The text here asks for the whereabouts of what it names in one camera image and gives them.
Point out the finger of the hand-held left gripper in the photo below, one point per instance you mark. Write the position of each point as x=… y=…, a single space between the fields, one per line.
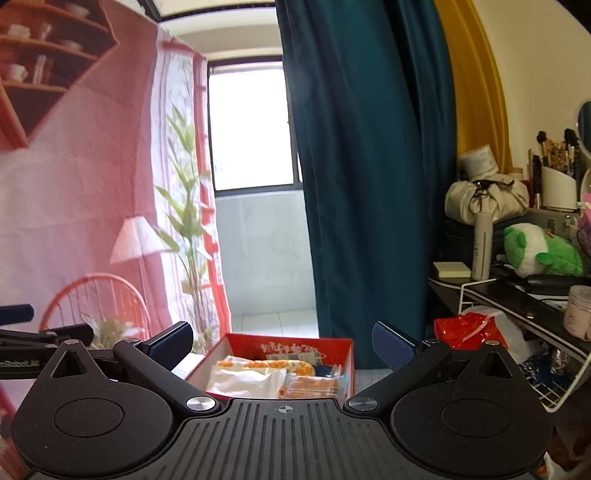
x=46 y=337
x=16 y=314

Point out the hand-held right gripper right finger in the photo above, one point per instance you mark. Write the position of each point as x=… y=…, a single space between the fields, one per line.
x=392 y=346

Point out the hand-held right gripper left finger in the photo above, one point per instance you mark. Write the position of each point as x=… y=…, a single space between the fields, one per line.
x=173 y=344

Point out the red strawberry cardboard box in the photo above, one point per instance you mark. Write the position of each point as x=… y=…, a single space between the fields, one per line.
x=332 y=346

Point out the white plastic packet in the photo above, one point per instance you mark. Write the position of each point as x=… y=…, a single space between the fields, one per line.
x=244 y=381

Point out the clear zip bag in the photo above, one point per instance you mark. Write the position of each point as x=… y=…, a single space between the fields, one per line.
x=309 y=385

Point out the orange floral pouch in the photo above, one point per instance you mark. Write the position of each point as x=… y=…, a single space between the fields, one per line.
x=300 y=368

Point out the red plastic bag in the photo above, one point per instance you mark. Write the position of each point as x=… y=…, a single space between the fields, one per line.
x=461 y=330

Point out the pale yellow notepad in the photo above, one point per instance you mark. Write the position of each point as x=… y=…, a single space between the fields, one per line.
x=450 y=270

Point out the translucent plastic bag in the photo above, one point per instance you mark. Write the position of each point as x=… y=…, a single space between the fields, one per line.
x=515 y=337

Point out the black storage box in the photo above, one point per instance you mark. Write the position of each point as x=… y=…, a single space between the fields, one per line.
x=457 y=240

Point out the dark desk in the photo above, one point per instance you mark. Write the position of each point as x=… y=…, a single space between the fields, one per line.
x=508 y=295

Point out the white bottle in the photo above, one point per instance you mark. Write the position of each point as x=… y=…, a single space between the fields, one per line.
x=481 y=244

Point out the blue patterned pouch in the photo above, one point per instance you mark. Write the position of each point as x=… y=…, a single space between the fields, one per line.
x=531 y=374

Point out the pink printed backdrop cloth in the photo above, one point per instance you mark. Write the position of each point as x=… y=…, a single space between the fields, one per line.
x=69 y=161

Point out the black oblong device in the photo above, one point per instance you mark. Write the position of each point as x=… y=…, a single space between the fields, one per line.
x=549 y=282

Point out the green plush toy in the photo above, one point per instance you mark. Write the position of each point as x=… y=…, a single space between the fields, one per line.
x=554 y=258

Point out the blue curtain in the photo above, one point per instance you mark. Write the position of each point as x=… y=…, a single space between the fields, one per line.
x=369 y=161

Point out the pink jar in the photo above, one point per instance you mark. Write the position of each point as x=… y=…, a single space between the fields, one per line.
x=577 y=314

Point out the white printed tub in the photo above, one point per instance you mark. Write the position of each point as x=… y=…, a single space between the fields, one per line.
x=478 y=161

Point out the grey organizer box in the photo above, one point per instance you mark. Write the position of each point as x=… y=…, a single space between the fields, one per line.
x=561 y=220

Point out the window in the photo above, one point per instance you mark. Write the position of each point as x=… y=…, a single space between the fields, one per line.
x=249 y=129

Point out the white brush holder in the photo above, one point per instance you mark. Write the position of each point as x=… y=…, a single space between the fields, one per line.
x=558 y=189

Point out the pink ribboned packet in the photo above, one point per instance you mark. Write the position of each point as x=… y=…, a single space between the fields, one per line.
x=586 y=221

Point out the white brush holder cup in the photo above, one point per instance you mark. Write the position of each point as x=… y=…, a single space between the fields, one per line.
x=556 y=154

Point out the yellow curtain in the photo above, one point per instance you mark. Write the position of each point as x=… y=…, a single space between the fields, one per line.
x=475 y=92

